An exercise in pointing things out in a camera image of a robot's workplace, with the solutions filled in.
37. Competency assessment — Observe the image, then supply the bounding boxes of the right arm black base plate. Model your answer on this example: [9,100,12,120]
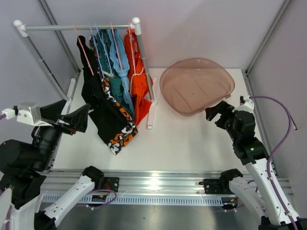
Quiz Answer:
[199,179,233,195]

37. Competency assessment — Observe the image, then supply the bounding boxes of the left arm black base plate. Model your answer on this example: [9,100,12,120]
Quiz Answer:
[101,177,120,192]

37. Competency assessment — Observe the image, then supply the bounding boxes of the white and silver clothes rack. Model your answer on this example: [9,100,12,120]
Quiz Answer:
[13,17,158,129]

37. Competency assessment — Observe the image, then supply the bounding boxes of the orange black patterned shorts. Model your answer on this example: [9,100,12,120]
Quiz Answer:
[88,35,138,155]

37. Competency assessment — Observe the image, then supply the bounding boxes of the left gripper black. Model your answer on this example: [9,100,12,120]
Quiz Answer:
[33,98,90,169]

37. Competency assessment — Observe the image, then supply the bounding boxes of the slotted grey cable duct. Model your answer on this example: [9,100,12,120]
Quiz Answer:
[79,194,223,207]

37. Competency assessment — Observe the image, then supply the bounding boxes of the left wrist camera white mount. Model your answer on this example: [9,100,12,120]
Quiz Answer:
[0,102,51,127]

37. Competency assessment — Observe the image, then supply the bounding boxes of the pink wire hanger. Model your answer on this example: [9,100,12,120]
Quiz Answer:
[73,24,94,76]

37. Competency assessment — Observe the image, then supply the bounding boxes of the light blue wire hanger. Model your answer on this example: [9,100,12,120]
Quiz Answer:
[95,24,113,77]
[89,23,105,79]

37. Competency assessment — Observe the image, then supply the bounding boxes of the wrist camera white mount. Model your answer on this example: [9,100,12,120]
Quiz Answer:
[0,102,51,127]
[233,94,254,113]

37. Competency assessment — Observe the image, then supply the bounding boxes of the light blue shorts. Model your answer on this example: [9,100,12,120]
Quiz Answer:
[108,29,135,118]

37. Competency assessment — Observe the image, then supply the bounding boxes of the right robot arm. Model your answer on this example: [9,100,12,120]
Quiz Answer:
[205,96,307,230]

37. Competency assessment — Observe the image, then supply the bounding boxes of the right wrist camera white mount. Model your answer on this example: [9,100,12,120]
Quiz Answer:
[233,94,254,113]

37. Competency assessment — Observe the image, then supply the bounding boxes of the aluminium extrusion rail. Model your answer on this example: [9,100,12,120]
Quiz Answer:
[38,169,295,197]

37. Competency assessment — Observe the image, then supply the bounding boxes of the teal green shorts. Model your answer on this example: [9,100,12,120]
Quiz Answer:
[101,30,129,110]

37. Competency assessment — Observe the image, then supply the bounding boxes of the bright orange shorts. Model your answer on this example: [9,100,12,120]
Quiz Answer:
[124,29,152,125]

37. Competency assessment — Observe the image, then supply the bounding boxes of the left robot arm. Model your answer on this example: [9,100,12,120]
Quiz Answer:
[0,100,104,230]

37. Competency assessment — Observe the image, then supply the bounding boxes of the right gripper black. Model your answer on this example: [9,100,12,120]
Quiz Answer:
[205,101,239,142]

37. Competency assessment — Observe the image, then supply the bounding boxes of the translucent pink plastic basin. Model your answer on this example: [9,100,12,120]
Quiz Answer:
[160,57,235,116]

